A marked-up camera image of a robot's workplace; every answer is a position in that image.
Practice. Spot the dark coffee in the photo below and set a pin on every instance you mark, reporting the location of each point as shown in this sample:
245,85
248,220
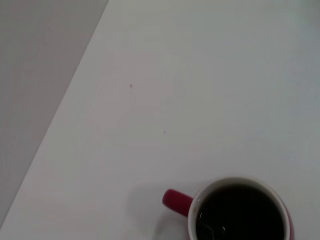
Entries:
245,212

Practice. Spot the red ceramic cup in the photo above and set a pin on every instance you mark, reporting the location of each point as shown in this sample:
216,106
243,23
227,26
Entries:
176,201

